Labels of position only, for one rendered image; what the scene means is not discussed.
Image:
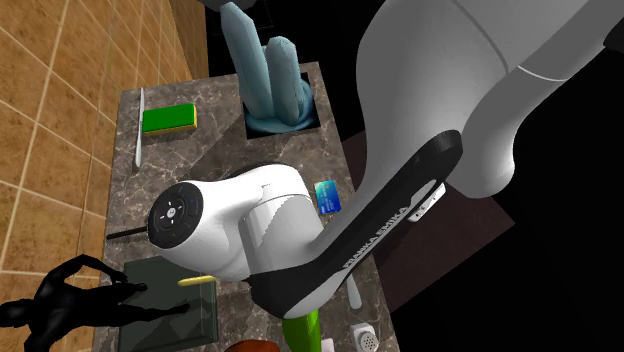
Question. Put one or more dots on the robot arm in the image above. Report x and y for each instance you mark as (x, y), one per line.
(429, 88)

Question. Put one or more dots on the blue card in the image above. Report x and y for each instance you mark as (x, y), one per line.
(327, 196)

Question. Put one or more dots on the pale blue cactus-shaped sculpture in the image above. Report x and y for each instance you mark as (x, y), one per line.
(273, 83)

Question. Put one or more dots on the dark red robot stand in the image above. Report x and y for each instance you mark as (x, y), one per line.
(438, 244)

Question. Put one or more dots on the green and yellow sponge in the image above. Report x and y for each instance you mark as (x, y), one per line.
(168, 117)

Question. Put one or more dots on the yellow pen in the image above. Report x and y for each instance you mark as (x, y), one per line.
(196, 280)

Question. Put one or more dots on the green bottle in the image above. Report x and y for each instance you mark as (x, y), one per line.
(303, 334)

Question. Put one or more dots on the white handset with round holes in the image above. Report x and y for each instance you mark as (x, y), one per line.
(364, 338)

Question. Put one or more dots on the small white block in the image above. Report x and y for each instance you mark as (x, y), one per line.
(327, 345)

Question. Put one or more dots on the white knife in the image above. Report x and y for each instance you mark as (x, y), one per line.
(140, 131)

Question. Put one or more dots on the red-brown rounded object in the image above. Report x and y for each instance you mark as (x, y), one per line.
(251, 346)

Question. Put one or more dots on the thin black rod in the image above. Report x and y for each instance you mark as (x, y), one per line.
(126, 233)

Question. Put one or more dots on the black human figure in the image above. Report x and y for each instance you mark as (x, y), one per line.
(63, 302)

